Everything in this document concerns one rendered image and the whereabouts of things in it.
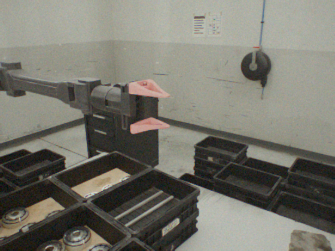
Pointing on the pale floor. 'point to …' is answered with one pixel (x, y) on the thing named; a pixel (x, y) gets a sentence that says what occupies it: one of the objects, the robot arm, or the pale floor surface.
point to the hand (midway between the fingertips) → (164, 111)
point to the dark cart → (121, 137)
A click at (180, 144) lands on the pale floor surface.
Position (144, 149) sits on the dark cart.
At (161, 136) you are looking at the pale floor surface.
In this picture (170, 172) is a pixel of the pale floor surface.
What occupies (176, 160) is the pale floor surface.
